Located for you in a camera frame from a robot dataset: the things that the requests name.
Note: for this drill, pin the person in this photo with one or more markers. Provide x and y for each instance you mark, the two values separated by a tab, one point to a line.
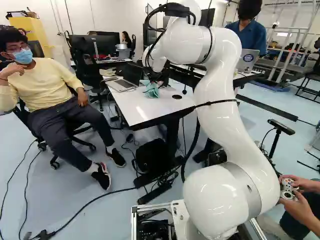
42	85
252	35

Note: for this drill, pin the black mesh office chair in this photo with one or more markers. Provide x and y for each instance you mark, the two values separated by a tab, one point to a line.
87	67

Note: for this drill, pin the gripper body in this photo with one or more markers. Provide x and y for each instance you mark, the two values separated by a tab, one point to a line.
155	75

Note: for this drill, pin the black bag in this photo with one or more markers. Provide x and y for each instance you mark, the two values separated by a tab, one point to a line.
152	156

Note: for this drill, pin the green towel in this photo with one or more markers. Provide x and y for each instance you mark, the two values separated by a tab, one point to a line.
151	89

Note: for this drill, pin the white game controller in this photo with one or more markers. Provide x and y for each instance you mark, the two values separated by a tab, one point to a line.
287	190

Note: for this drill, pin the large black monitor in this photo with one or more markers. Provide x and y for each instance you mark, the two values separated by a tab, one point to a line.
207	16

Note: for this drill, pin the person's right hand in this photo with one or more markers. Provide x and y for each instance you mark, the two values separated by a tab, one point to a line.
303	183

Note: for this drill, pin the person's left hand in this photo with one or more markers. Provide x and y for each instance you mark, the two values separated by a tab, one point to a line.
301	207

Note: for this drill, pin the white table with black legs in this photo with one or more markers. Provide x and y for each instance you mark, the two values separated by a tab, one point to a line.
150	105

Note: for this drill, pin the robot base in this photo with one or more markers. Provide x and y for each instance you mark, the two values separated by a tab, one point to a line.
155	225

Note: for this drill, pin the small black monitor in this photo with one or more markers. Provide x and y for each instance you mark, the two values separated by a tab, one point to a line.
151	35

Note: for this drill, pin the black camera bar on stand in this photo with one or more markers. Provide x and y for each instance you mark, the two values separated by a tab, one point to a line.
281	126

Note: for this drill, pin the black monitor on silver stand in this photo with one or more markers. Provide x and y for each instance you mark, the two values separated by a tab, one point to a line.
92	41

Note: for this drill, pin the open dark laptop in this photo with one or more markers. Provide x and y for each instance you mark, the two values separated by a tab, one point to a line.
125	83

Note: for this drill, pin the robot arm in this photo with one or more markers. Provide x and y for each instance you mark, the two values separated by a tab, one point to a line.
225	125

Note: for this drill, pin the silver laptop with round sticker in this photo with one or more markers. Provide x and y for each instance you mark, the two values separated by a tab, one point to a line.
248	60

